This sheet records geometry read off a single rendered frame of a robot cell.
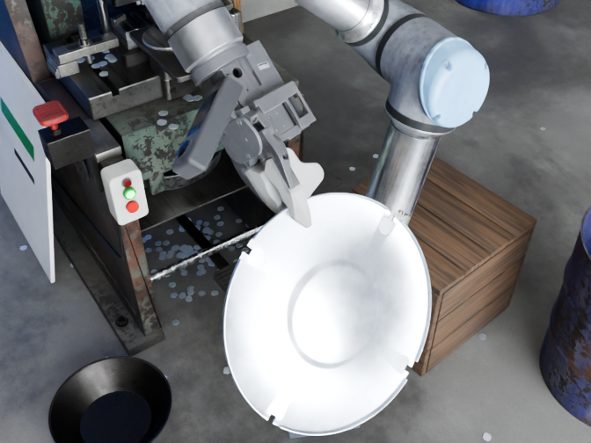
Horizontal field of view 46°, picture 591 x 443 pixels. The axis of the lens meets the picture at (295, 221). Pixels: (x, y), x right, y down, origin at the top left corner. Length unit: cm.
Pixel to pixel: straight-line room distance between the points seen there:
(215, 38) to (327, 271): 29
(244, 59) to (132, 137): 87
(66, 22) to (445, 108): 116
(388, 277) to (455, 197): 106
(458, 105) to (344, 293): 37
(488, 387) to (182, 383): 81
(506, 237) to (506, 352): 37
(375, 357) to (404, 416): 99
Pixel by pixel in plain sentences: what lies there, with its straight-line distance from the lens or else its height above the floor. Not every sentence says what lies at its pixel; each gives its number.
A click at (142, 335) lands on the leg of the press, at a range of 201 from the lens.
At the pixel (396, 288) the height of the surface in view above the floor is 92.
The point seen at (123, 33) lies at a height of 77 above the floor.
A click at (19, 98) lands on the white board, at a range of 210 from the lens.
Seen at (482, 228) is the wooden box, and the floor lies 35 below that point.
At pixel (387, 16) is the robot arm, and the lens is 112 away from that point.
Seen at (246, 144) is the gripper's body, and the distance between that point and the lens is 78.
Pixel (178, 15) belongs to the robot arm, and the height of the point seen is 124.
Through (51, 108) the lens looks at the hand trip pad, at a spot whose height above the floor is 76.
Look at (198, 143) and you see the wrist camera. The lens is 73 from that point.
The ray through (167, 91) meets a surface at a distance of 171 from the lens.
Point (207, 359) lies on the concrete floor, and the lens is 196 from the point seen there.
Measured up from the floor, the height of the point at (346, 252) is 98.
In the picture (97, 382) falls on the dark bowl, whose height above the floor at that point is 3.
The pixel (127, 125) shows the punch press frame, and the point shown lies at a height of 64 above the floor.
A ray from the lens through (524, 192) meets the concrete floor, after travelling 255.
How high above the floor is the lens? 158
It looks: 43 degrees down
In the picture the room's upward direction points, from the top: straight up
